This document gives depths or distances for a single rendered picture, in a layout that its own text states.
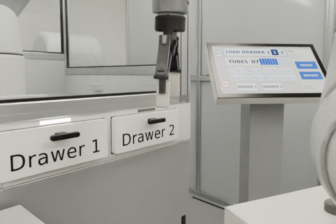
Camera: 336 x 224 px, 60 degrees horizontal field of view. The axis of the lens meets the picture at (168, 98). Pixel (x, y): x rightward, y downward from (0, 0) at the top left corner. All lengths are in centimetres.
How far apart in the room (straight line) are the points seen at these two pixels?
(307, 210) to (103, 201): 58
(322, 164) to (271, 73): 108
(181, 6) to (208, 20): 178
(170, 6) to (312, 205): 49
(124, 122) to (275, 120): 75
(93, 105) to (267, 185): 92
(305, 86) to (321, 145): 110
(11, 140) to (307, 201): 61
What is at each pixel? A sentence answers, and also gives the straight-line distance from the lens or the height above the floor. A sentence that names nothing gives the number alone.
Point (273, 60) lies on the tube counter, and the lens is 140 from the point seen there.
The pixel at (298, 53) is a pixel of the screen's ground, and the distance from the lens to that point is 149.
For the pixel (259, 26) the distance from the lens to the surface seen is 221.
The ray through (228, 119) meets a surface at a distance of 234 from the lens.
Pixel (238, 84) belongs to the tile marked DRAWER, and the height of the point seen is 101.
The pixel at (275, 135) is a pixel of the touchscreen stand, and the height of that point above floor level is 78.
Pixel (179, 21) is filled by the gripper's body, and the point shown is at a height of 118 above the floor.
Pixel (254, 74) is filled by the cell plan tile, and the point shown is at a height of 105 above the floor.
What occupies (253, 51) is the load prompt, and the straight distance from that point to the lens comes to 140.
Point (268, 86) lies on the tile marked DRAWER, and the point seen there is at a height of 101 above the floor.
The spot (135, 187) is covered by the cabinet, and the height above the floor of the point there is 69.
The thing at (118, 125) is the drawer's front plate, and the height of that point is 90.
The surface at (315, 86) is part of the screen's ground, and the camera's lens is 138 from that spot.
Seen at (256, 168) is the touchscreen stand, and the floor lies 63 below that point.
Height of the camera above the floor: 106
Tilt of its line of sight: 5 degrees down
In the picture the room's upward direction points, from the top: straight up
